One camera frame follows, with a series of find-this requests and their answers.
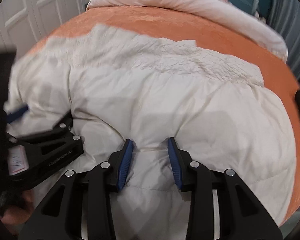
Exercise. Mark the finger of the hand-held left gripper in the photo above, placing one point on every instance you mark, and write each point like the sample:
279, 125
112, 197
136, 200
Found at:
55, 142
17, 112

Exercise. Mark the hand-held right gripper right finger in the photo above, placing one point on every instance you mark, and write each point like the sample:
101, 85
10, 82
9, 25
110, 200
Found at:
174, 165

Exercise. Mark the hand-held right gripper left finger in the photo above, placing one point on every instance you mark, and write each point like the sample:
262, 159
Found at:
125, 162

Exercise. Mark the white quilted zip jacket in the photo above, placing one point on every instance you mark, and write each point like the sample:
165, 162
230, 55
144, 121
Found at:
190, 105

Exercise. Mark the white panelled wardrobe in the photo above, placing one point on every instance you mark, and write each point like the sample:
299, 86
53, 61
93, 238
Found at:
40, 5

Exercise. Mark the orange plush bed blanket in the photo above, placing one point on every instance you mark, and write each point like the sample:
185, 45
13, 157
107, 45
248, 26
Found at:
165, 22

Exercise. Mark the grey-blue curtain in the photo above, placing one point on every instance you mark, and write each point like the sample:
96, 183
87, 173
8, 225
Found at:
290, 30

